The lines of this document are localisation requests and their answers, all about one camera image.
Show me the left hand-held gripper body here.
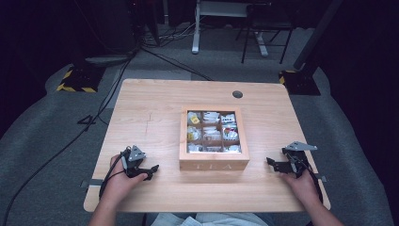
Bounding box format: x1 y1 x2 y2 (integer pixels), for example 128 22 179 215
120 144 149 179

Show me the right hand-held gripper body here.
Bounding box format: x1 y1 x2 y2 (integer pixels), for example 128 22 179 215
280 140 318 179

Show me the wooden tea box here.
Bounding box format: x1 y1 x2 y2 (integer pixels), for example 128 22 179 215
178 105 251 172

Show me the person's left hand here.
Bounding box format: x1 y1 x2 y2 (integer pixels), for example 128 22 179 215
101 153 149 202

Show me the person's right hand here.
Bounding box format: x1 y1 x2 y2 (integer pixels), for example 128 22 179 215
279 169 325 205

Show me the group of assorted tea bags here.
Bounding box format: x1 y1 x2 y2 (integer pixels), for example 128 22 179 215
186 110 243 154

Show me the person's light clothing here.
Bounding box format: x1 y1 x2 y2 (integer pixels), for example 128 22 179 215
150 212 271 226

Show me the black yellow striped stand base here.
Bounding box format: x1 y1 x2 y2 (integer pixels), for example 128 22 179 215
278 69 322 97
56 63 106 94

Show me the grey flat stand base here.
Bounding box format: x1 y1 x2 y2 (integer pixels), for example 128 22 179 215
84 53 136 68

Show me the dark slanted stand pole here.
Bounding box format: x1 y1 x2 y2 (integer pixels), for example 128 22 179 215
293 0 344 72

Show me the black chair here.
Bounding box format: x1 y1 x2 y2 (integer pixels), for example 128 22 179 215
234 2 296 66

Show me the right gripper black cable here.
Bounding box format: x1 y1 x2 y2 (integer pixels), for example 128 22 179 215
291 154 325 203

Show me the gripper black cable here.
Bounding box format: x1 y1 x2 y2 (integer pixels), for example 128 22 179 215
291 154 325 203
98 145 133 201

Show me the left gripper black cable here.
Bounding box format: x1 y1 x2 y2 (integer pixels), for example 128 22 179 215
98 145 133 201

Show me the long black floor cable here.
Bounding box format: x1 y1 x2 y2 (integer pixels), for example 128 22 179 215
1 46 143 226

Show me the bundle of floor cables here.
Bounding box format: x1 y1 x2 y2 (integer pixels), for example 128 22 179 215
139 18 201 49

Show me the white desk frame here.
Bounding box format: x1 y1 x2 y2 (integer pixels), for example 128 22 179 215
190 0 271 58

